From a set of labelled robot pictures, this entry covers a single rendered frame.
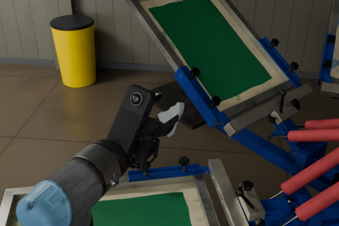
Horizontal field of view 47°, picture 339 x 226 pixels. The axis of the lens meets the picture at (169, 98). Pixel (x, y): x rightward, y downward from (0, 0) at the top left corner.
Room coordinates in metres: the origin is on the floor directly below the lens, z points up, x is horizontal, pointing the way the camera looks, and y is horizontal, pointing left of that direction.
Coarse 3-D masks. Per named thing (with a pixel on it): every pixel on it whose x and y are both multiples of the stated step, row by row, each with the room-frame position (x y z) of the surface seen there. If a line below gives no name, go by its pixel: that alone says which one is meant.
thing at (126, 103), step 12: (132, 84) 0.56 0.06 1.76; (132, 96) 0.54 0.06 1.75; (144, 96) 0.54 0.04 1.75; (120, 108) 0.54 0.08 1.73; (132, 108) 0.53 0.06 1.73; (144, 108) 0.53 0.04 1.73; (120, 120) 0.53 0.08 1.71; (132, 120) 0.52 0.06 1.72; (144, 120) 0.53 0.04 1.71; (120, 132) 0.52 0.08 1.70; (132, 132) 0.51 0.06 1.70; (120, 144) 0.51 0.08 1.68; (132, 144) 0.51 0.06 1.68
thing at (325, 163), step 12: (312, 120) 1.43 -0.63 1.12; (324, 120) 1.38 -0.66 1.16; (336, 120) 1.34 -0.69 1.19; (300, 132) 1.32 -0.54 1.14; (312, 132) 1.27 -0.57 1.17; (324, 132) 1.24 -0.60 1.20; (336, 132) 1.20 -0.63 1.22; (324, 156) 1.12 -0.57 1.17; (336, 156) 1.09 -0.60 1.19; (312, 168) 1.09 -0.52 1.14; (324, 168) 1.08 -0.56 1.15; (288, 180) 1.09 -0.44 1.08; (300, 180) 1.07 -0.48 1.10; (312, 180) 1.07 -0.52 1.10; (288, 192) 1.06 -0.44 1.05; (324, 192) 0.98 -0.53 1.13; (336, 192) 0.96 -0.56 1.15; (312, 204) 0.96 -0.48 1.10; (324, 204) 0.95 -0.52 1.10; (300, 216) 0.94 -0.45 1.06
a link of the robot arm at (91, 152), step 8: (96, 144) 0.49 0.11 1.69; (80, 152) 0.48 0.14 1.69; (88, 152) 0.47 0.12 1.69; (96, 152) 0.47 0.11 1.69; (104, 152) 0.47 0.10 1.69; (112, 152) 0.48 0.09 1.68; (88, 160) 0.51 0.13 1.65; (96, 160) 0.45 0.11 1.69; (104, 160) 0.46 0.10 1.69; (112, 160) 0.47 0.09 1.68; (104, 168) 0.45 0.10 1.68; (112, 168) 0.46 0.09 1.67; (120, 168) 0.47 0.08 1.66; (104, 176) 0.44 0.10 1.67; (112, 176) 0.45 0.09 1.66; (120, 176) 0.47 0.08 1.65; (112, 184) 0.44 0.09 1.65
